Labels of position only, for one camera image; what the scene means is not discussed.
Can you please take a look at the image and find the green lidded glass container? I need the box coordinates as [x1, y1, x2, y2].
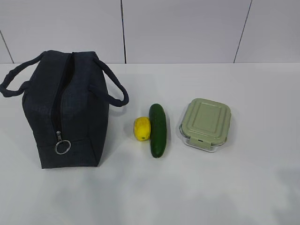
[179, 98, 232, 153]

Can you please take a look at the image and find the green cucumber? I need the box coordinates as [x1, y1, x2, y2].
[149, 104, 167, 158]

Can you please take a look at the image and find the yellow lemon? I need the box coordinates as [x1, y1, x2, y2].
[134, 117, 151, 141]

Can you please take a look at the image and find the dark blue lunch bag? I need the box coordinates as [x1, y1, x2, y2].
[0, 50, 129, 169]

